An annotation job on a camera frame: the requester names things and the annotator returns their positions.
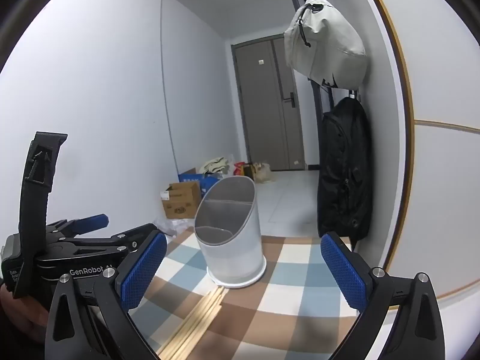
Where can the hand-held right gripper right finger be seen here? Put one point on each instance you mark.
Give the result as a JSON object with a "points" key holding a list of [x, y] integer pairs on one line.
{"points": [[343, 270]]}

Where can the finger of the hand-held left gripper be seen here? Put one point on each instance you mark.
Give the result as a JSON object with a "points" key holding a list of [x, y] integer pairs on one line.
{"points": [[92, 222], [112, 242]]}

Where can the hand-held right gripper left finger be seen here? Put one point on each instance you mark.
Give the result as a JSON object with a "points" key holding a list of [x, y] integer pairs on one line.
{"points": [[144, 270]]}

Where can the pile of wooden chopsticks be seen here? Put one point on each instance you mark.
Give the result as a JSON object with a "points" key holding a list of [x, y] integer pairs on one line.
{"points": [[198, 322]]}

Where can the white grey utensil holder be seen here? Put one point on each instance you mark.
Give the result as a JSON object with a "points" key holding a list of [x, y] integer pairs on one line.
{"points": [[232, 255]]}

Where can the person's left hand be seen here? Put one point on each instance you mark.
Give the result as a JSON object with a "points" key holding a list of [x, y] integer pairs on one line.
{"points": [[22, 317]]}

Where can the checkered tablecloth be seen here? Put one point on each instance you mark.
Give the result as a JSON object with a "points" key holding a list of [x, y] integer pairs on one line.
{"points": [[300, 270]]}

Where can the grey plastic mailer bag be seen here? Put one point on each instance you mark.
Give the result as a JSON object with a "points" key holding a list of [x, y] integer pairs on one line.
{"points": [[174, 227]]}

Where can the brown cardboard box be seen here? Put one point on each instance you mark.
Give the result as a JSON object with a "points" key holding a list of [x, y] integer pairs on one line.
{"points": [[180, 202]]}

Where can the black backpack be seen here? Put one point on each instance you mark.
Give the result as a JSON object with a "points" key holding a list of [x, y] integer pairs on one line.
{"points": [[343, 176]]}

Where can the blue cardboard box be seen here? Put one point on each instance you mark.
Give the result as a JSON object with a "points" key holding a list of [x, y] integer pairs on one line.
{"points": [[208, 185]]}

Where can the white cabinet with gold trim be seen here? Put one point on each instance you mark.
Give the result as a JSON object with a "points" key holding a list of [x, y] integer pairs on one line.
{"points": [[442, 195]]}

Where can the beige plastic bag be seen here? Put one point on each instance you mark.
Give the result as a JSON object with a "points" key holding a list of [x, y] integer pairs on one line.
{"points": [[261, 172]]}

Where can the white bag with beige cloth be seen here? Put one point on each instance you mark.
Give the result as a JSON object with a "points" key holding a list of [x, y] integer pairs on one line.
{"points": [[217, 165]]}

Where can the red yellow black bag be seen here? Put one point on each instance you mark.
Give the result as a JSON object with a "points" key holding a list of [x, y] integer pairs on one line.
{"points": [[243, 168]]}

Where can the grey entrance door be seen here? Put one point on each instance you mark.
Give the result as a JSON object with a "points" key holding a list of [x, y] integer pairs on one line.
{"points": [[266, 112]]}

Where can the grey sling bag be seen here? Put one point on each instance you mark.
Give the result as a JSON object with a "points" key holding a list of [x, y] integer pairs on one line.
{"points": [[322, 45]]}

